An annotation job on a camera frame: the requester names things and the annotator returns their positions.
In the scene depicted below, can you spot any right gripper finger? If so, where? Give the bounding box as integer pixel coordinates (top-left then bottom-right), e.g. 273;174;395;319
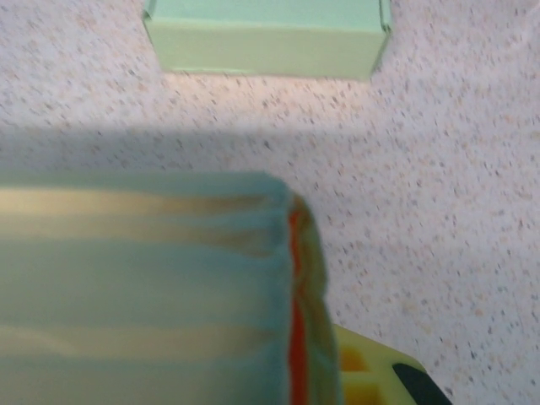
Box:
335;324;455;405

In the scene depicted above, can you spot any yellow paper box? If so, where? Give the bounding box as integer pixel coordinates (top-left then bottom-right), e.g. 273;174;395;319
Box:
0;170;343;405

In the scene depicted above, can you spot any green paper box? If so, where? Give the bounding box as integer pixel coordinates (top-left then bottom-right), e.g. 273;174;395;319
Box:
142;0;394;82

